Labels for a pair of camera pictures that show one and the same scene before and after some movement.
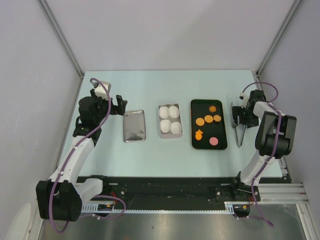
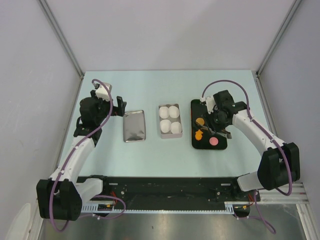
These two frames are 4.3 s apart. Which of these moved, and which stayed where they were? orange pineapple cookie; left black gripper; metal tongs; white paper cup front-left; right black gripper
Moved: metal tongs; right black gripper
Stayed: white paper cup front-left; orange pineapple cookie; left black gripper
